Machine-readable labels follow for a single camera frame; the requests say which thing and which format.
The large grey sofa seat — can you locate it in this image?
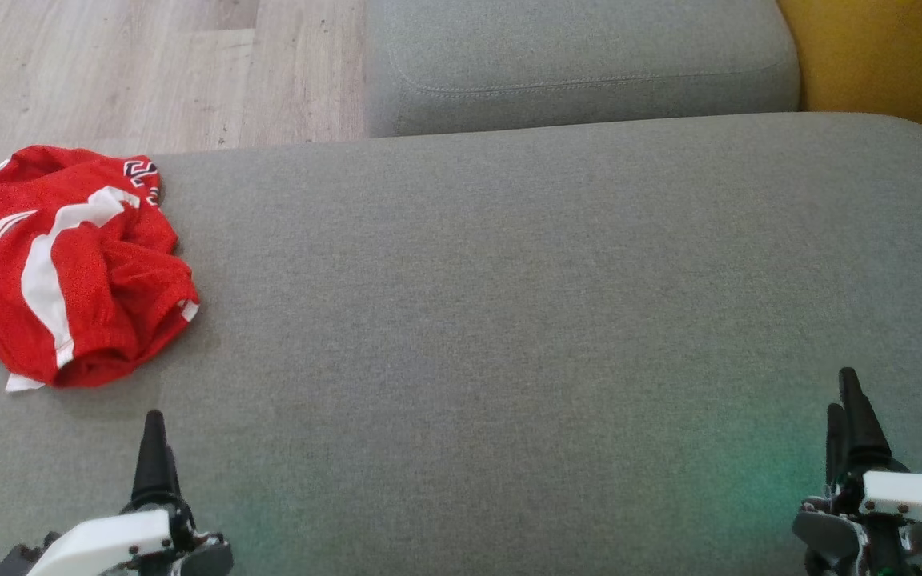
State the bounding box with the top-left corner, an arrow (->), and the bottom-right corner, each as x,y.
0,112 -> 922,576

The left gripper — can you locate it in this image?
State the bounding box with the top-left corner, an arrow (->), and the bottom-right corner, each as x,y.
29,410 -> 234,576

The grey sofa seat cushion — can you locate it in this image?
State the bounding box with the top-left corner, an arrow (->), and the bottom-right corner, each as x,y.
365,0 -> 800,138

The red and white jersey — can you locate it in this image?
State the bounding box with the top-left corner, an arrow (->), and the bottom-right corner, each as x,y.
0,144 -> 202,393

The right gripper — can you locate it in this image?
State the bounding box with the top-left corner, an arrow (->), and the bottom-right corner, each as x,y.
793,367 -> 922,576

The large yellow sofa back cushion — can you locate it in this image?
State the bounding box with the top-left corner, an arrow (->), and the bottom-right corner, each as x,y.
776,0 -> 922,165

